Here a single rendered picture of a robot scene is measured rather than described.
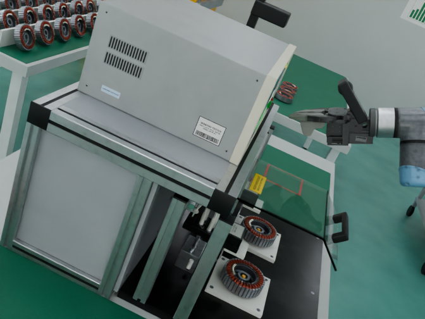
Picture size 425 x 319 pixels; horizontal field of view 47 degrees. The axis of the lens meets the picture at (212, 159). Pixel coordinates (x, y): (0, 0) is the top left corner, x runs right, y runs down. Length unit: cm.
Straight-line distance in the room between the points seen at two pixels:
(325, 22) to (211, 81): 542
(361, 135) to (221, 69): 45
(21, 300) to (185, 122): 50
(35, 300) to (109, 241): 19
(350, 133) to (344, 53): 517
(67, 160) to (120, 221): 16
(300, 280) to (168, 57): 75
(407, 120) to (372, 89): 527
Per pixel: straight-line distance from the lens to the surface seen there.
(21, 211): 113
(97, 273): 113
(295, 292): 137
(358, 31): 638
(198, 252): 123
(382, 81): 650
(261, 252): 142
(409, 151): 124
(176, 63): 100
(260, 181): 112
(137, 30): 102
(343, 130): 124
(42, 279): 114
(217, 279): 125
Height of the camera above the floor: 154
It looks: 25 degrees down
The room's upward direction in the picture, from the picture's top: 23 degrees clockwise
